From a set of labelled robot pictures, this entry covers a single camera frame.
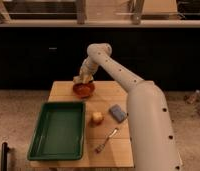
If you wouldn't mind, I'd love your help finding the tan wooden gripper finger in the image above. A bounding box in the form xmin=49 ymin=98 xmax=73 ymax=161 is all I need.
xmin=73 ymin=70 xmax=93 ymax=84

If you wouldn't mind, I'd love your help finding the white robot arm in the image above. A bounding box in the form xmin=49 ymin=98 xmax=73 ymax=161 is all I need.
xmin=73 ymin=43 xmax=182 ymax=171

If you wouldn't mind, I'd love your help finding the red bowl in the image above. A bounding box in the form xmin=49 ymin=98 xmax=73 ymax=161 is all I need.
xmin=73 ymin=82 xmax=95 ymax=98

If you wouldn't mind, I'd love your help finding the blue sponge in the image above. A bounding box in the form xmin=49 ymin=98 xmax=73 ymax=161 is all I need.
xmin=109 ymin=105 xmax=127 ymax=123

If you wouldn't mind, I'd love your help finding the green plastic tray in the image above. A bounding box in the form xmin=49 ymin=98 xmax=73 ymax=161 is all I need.
xmin=27 ymin=102 xmax=86 ymax=161

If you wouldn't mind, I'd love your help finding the wooden table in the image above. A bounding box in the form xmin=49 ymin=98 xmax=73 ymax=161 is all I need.
xmin=30 ymin=81 xmax=135 ymax=169

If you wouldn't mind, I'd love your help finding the silver fork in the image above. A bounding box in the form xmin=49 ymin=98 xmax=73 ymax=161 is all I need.
xmin=94 ymin=127 xmax=119 ymax=153

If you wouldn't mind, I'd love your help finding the wooden counter shelf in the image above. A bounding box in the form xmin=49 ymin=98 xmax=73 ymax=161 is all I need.
xmin=0 ymin=0 xmax=200 ymax=28

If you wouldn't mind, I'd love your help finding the black chair back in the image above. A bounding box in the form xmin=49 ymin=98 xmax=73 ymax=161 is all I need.
xmin=1 ymin=142 xmax=9 ymax=171

